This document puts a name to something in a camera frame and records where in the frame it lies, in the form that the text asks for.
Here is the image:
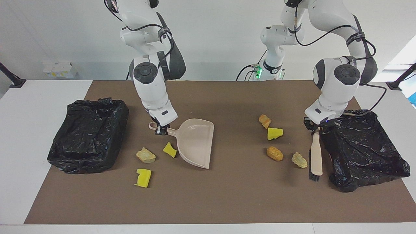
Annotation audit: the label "brown oval croquette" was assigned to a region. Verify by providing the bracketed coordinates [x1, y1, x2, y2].
[267, 146, 284, 162]

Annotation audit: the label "pale lumpy bread piece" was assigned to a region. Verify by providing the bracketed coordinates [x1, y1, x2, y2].
[292, 152, 308, 168]

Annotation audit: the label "beige hand brush black bristles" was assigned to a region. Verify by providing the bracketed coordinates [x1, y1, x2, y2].
[308, 127, 323, 181]

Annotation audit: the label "pale toast piece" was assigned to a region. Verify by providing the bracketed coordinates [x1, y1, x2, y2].
[136, 147, 156, 163]

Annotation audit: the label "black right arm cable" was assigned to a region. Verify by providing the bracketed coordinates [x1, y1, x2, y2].
[104, 0, 176, 80]

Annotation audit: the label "black clamp stand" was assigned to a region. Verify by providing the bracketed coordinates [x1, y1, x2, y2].
[386, 63, 416, 91]
[0, 62, 27, 88]

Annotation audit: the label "small yellow sponge wedge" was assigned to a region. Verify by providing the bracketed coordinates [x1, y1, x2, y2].
[163, 142, 177, 158]

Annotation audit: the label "striped orange croissant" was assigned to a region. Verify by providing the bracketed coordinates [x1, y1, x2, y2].
[258, 114, 272, 130]

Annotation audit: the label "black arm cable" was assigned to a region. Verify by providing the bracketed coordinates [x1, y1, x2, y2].
[292, 6, 388, 112]
[104, 0, 176, 80]

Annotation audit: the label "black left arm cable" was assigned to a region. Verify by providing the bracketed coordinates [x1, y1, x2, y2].
[292, 6, 388, 112]

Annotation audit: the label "yellow green-backed sponge block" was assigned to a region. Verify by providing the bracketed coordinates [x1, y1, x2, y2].
[267, 127, 284, 141]

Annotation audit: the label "beige plastic dustpan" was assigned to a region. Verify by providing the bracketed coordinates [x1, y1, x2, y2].
[149, 119, 215, 170]

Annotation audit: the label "notched yellow sponge piece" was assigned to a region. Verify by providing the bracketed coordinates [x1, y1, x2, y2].
[135, 169, 152, 188]

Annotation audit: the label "black bag lined bin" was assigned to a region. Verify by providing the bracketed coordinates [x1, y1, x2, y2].
[320, 110, 410, 193]
[47, 97, 129, 174]

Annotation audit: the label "brown table mat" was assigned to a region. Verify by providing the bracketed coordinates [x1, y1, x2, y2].
[24, 81, 416, 225]

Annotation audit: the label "white boxes with yellow labels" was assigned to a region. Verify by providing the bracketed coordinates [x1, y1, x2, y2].
[43, 62, 78, 79]

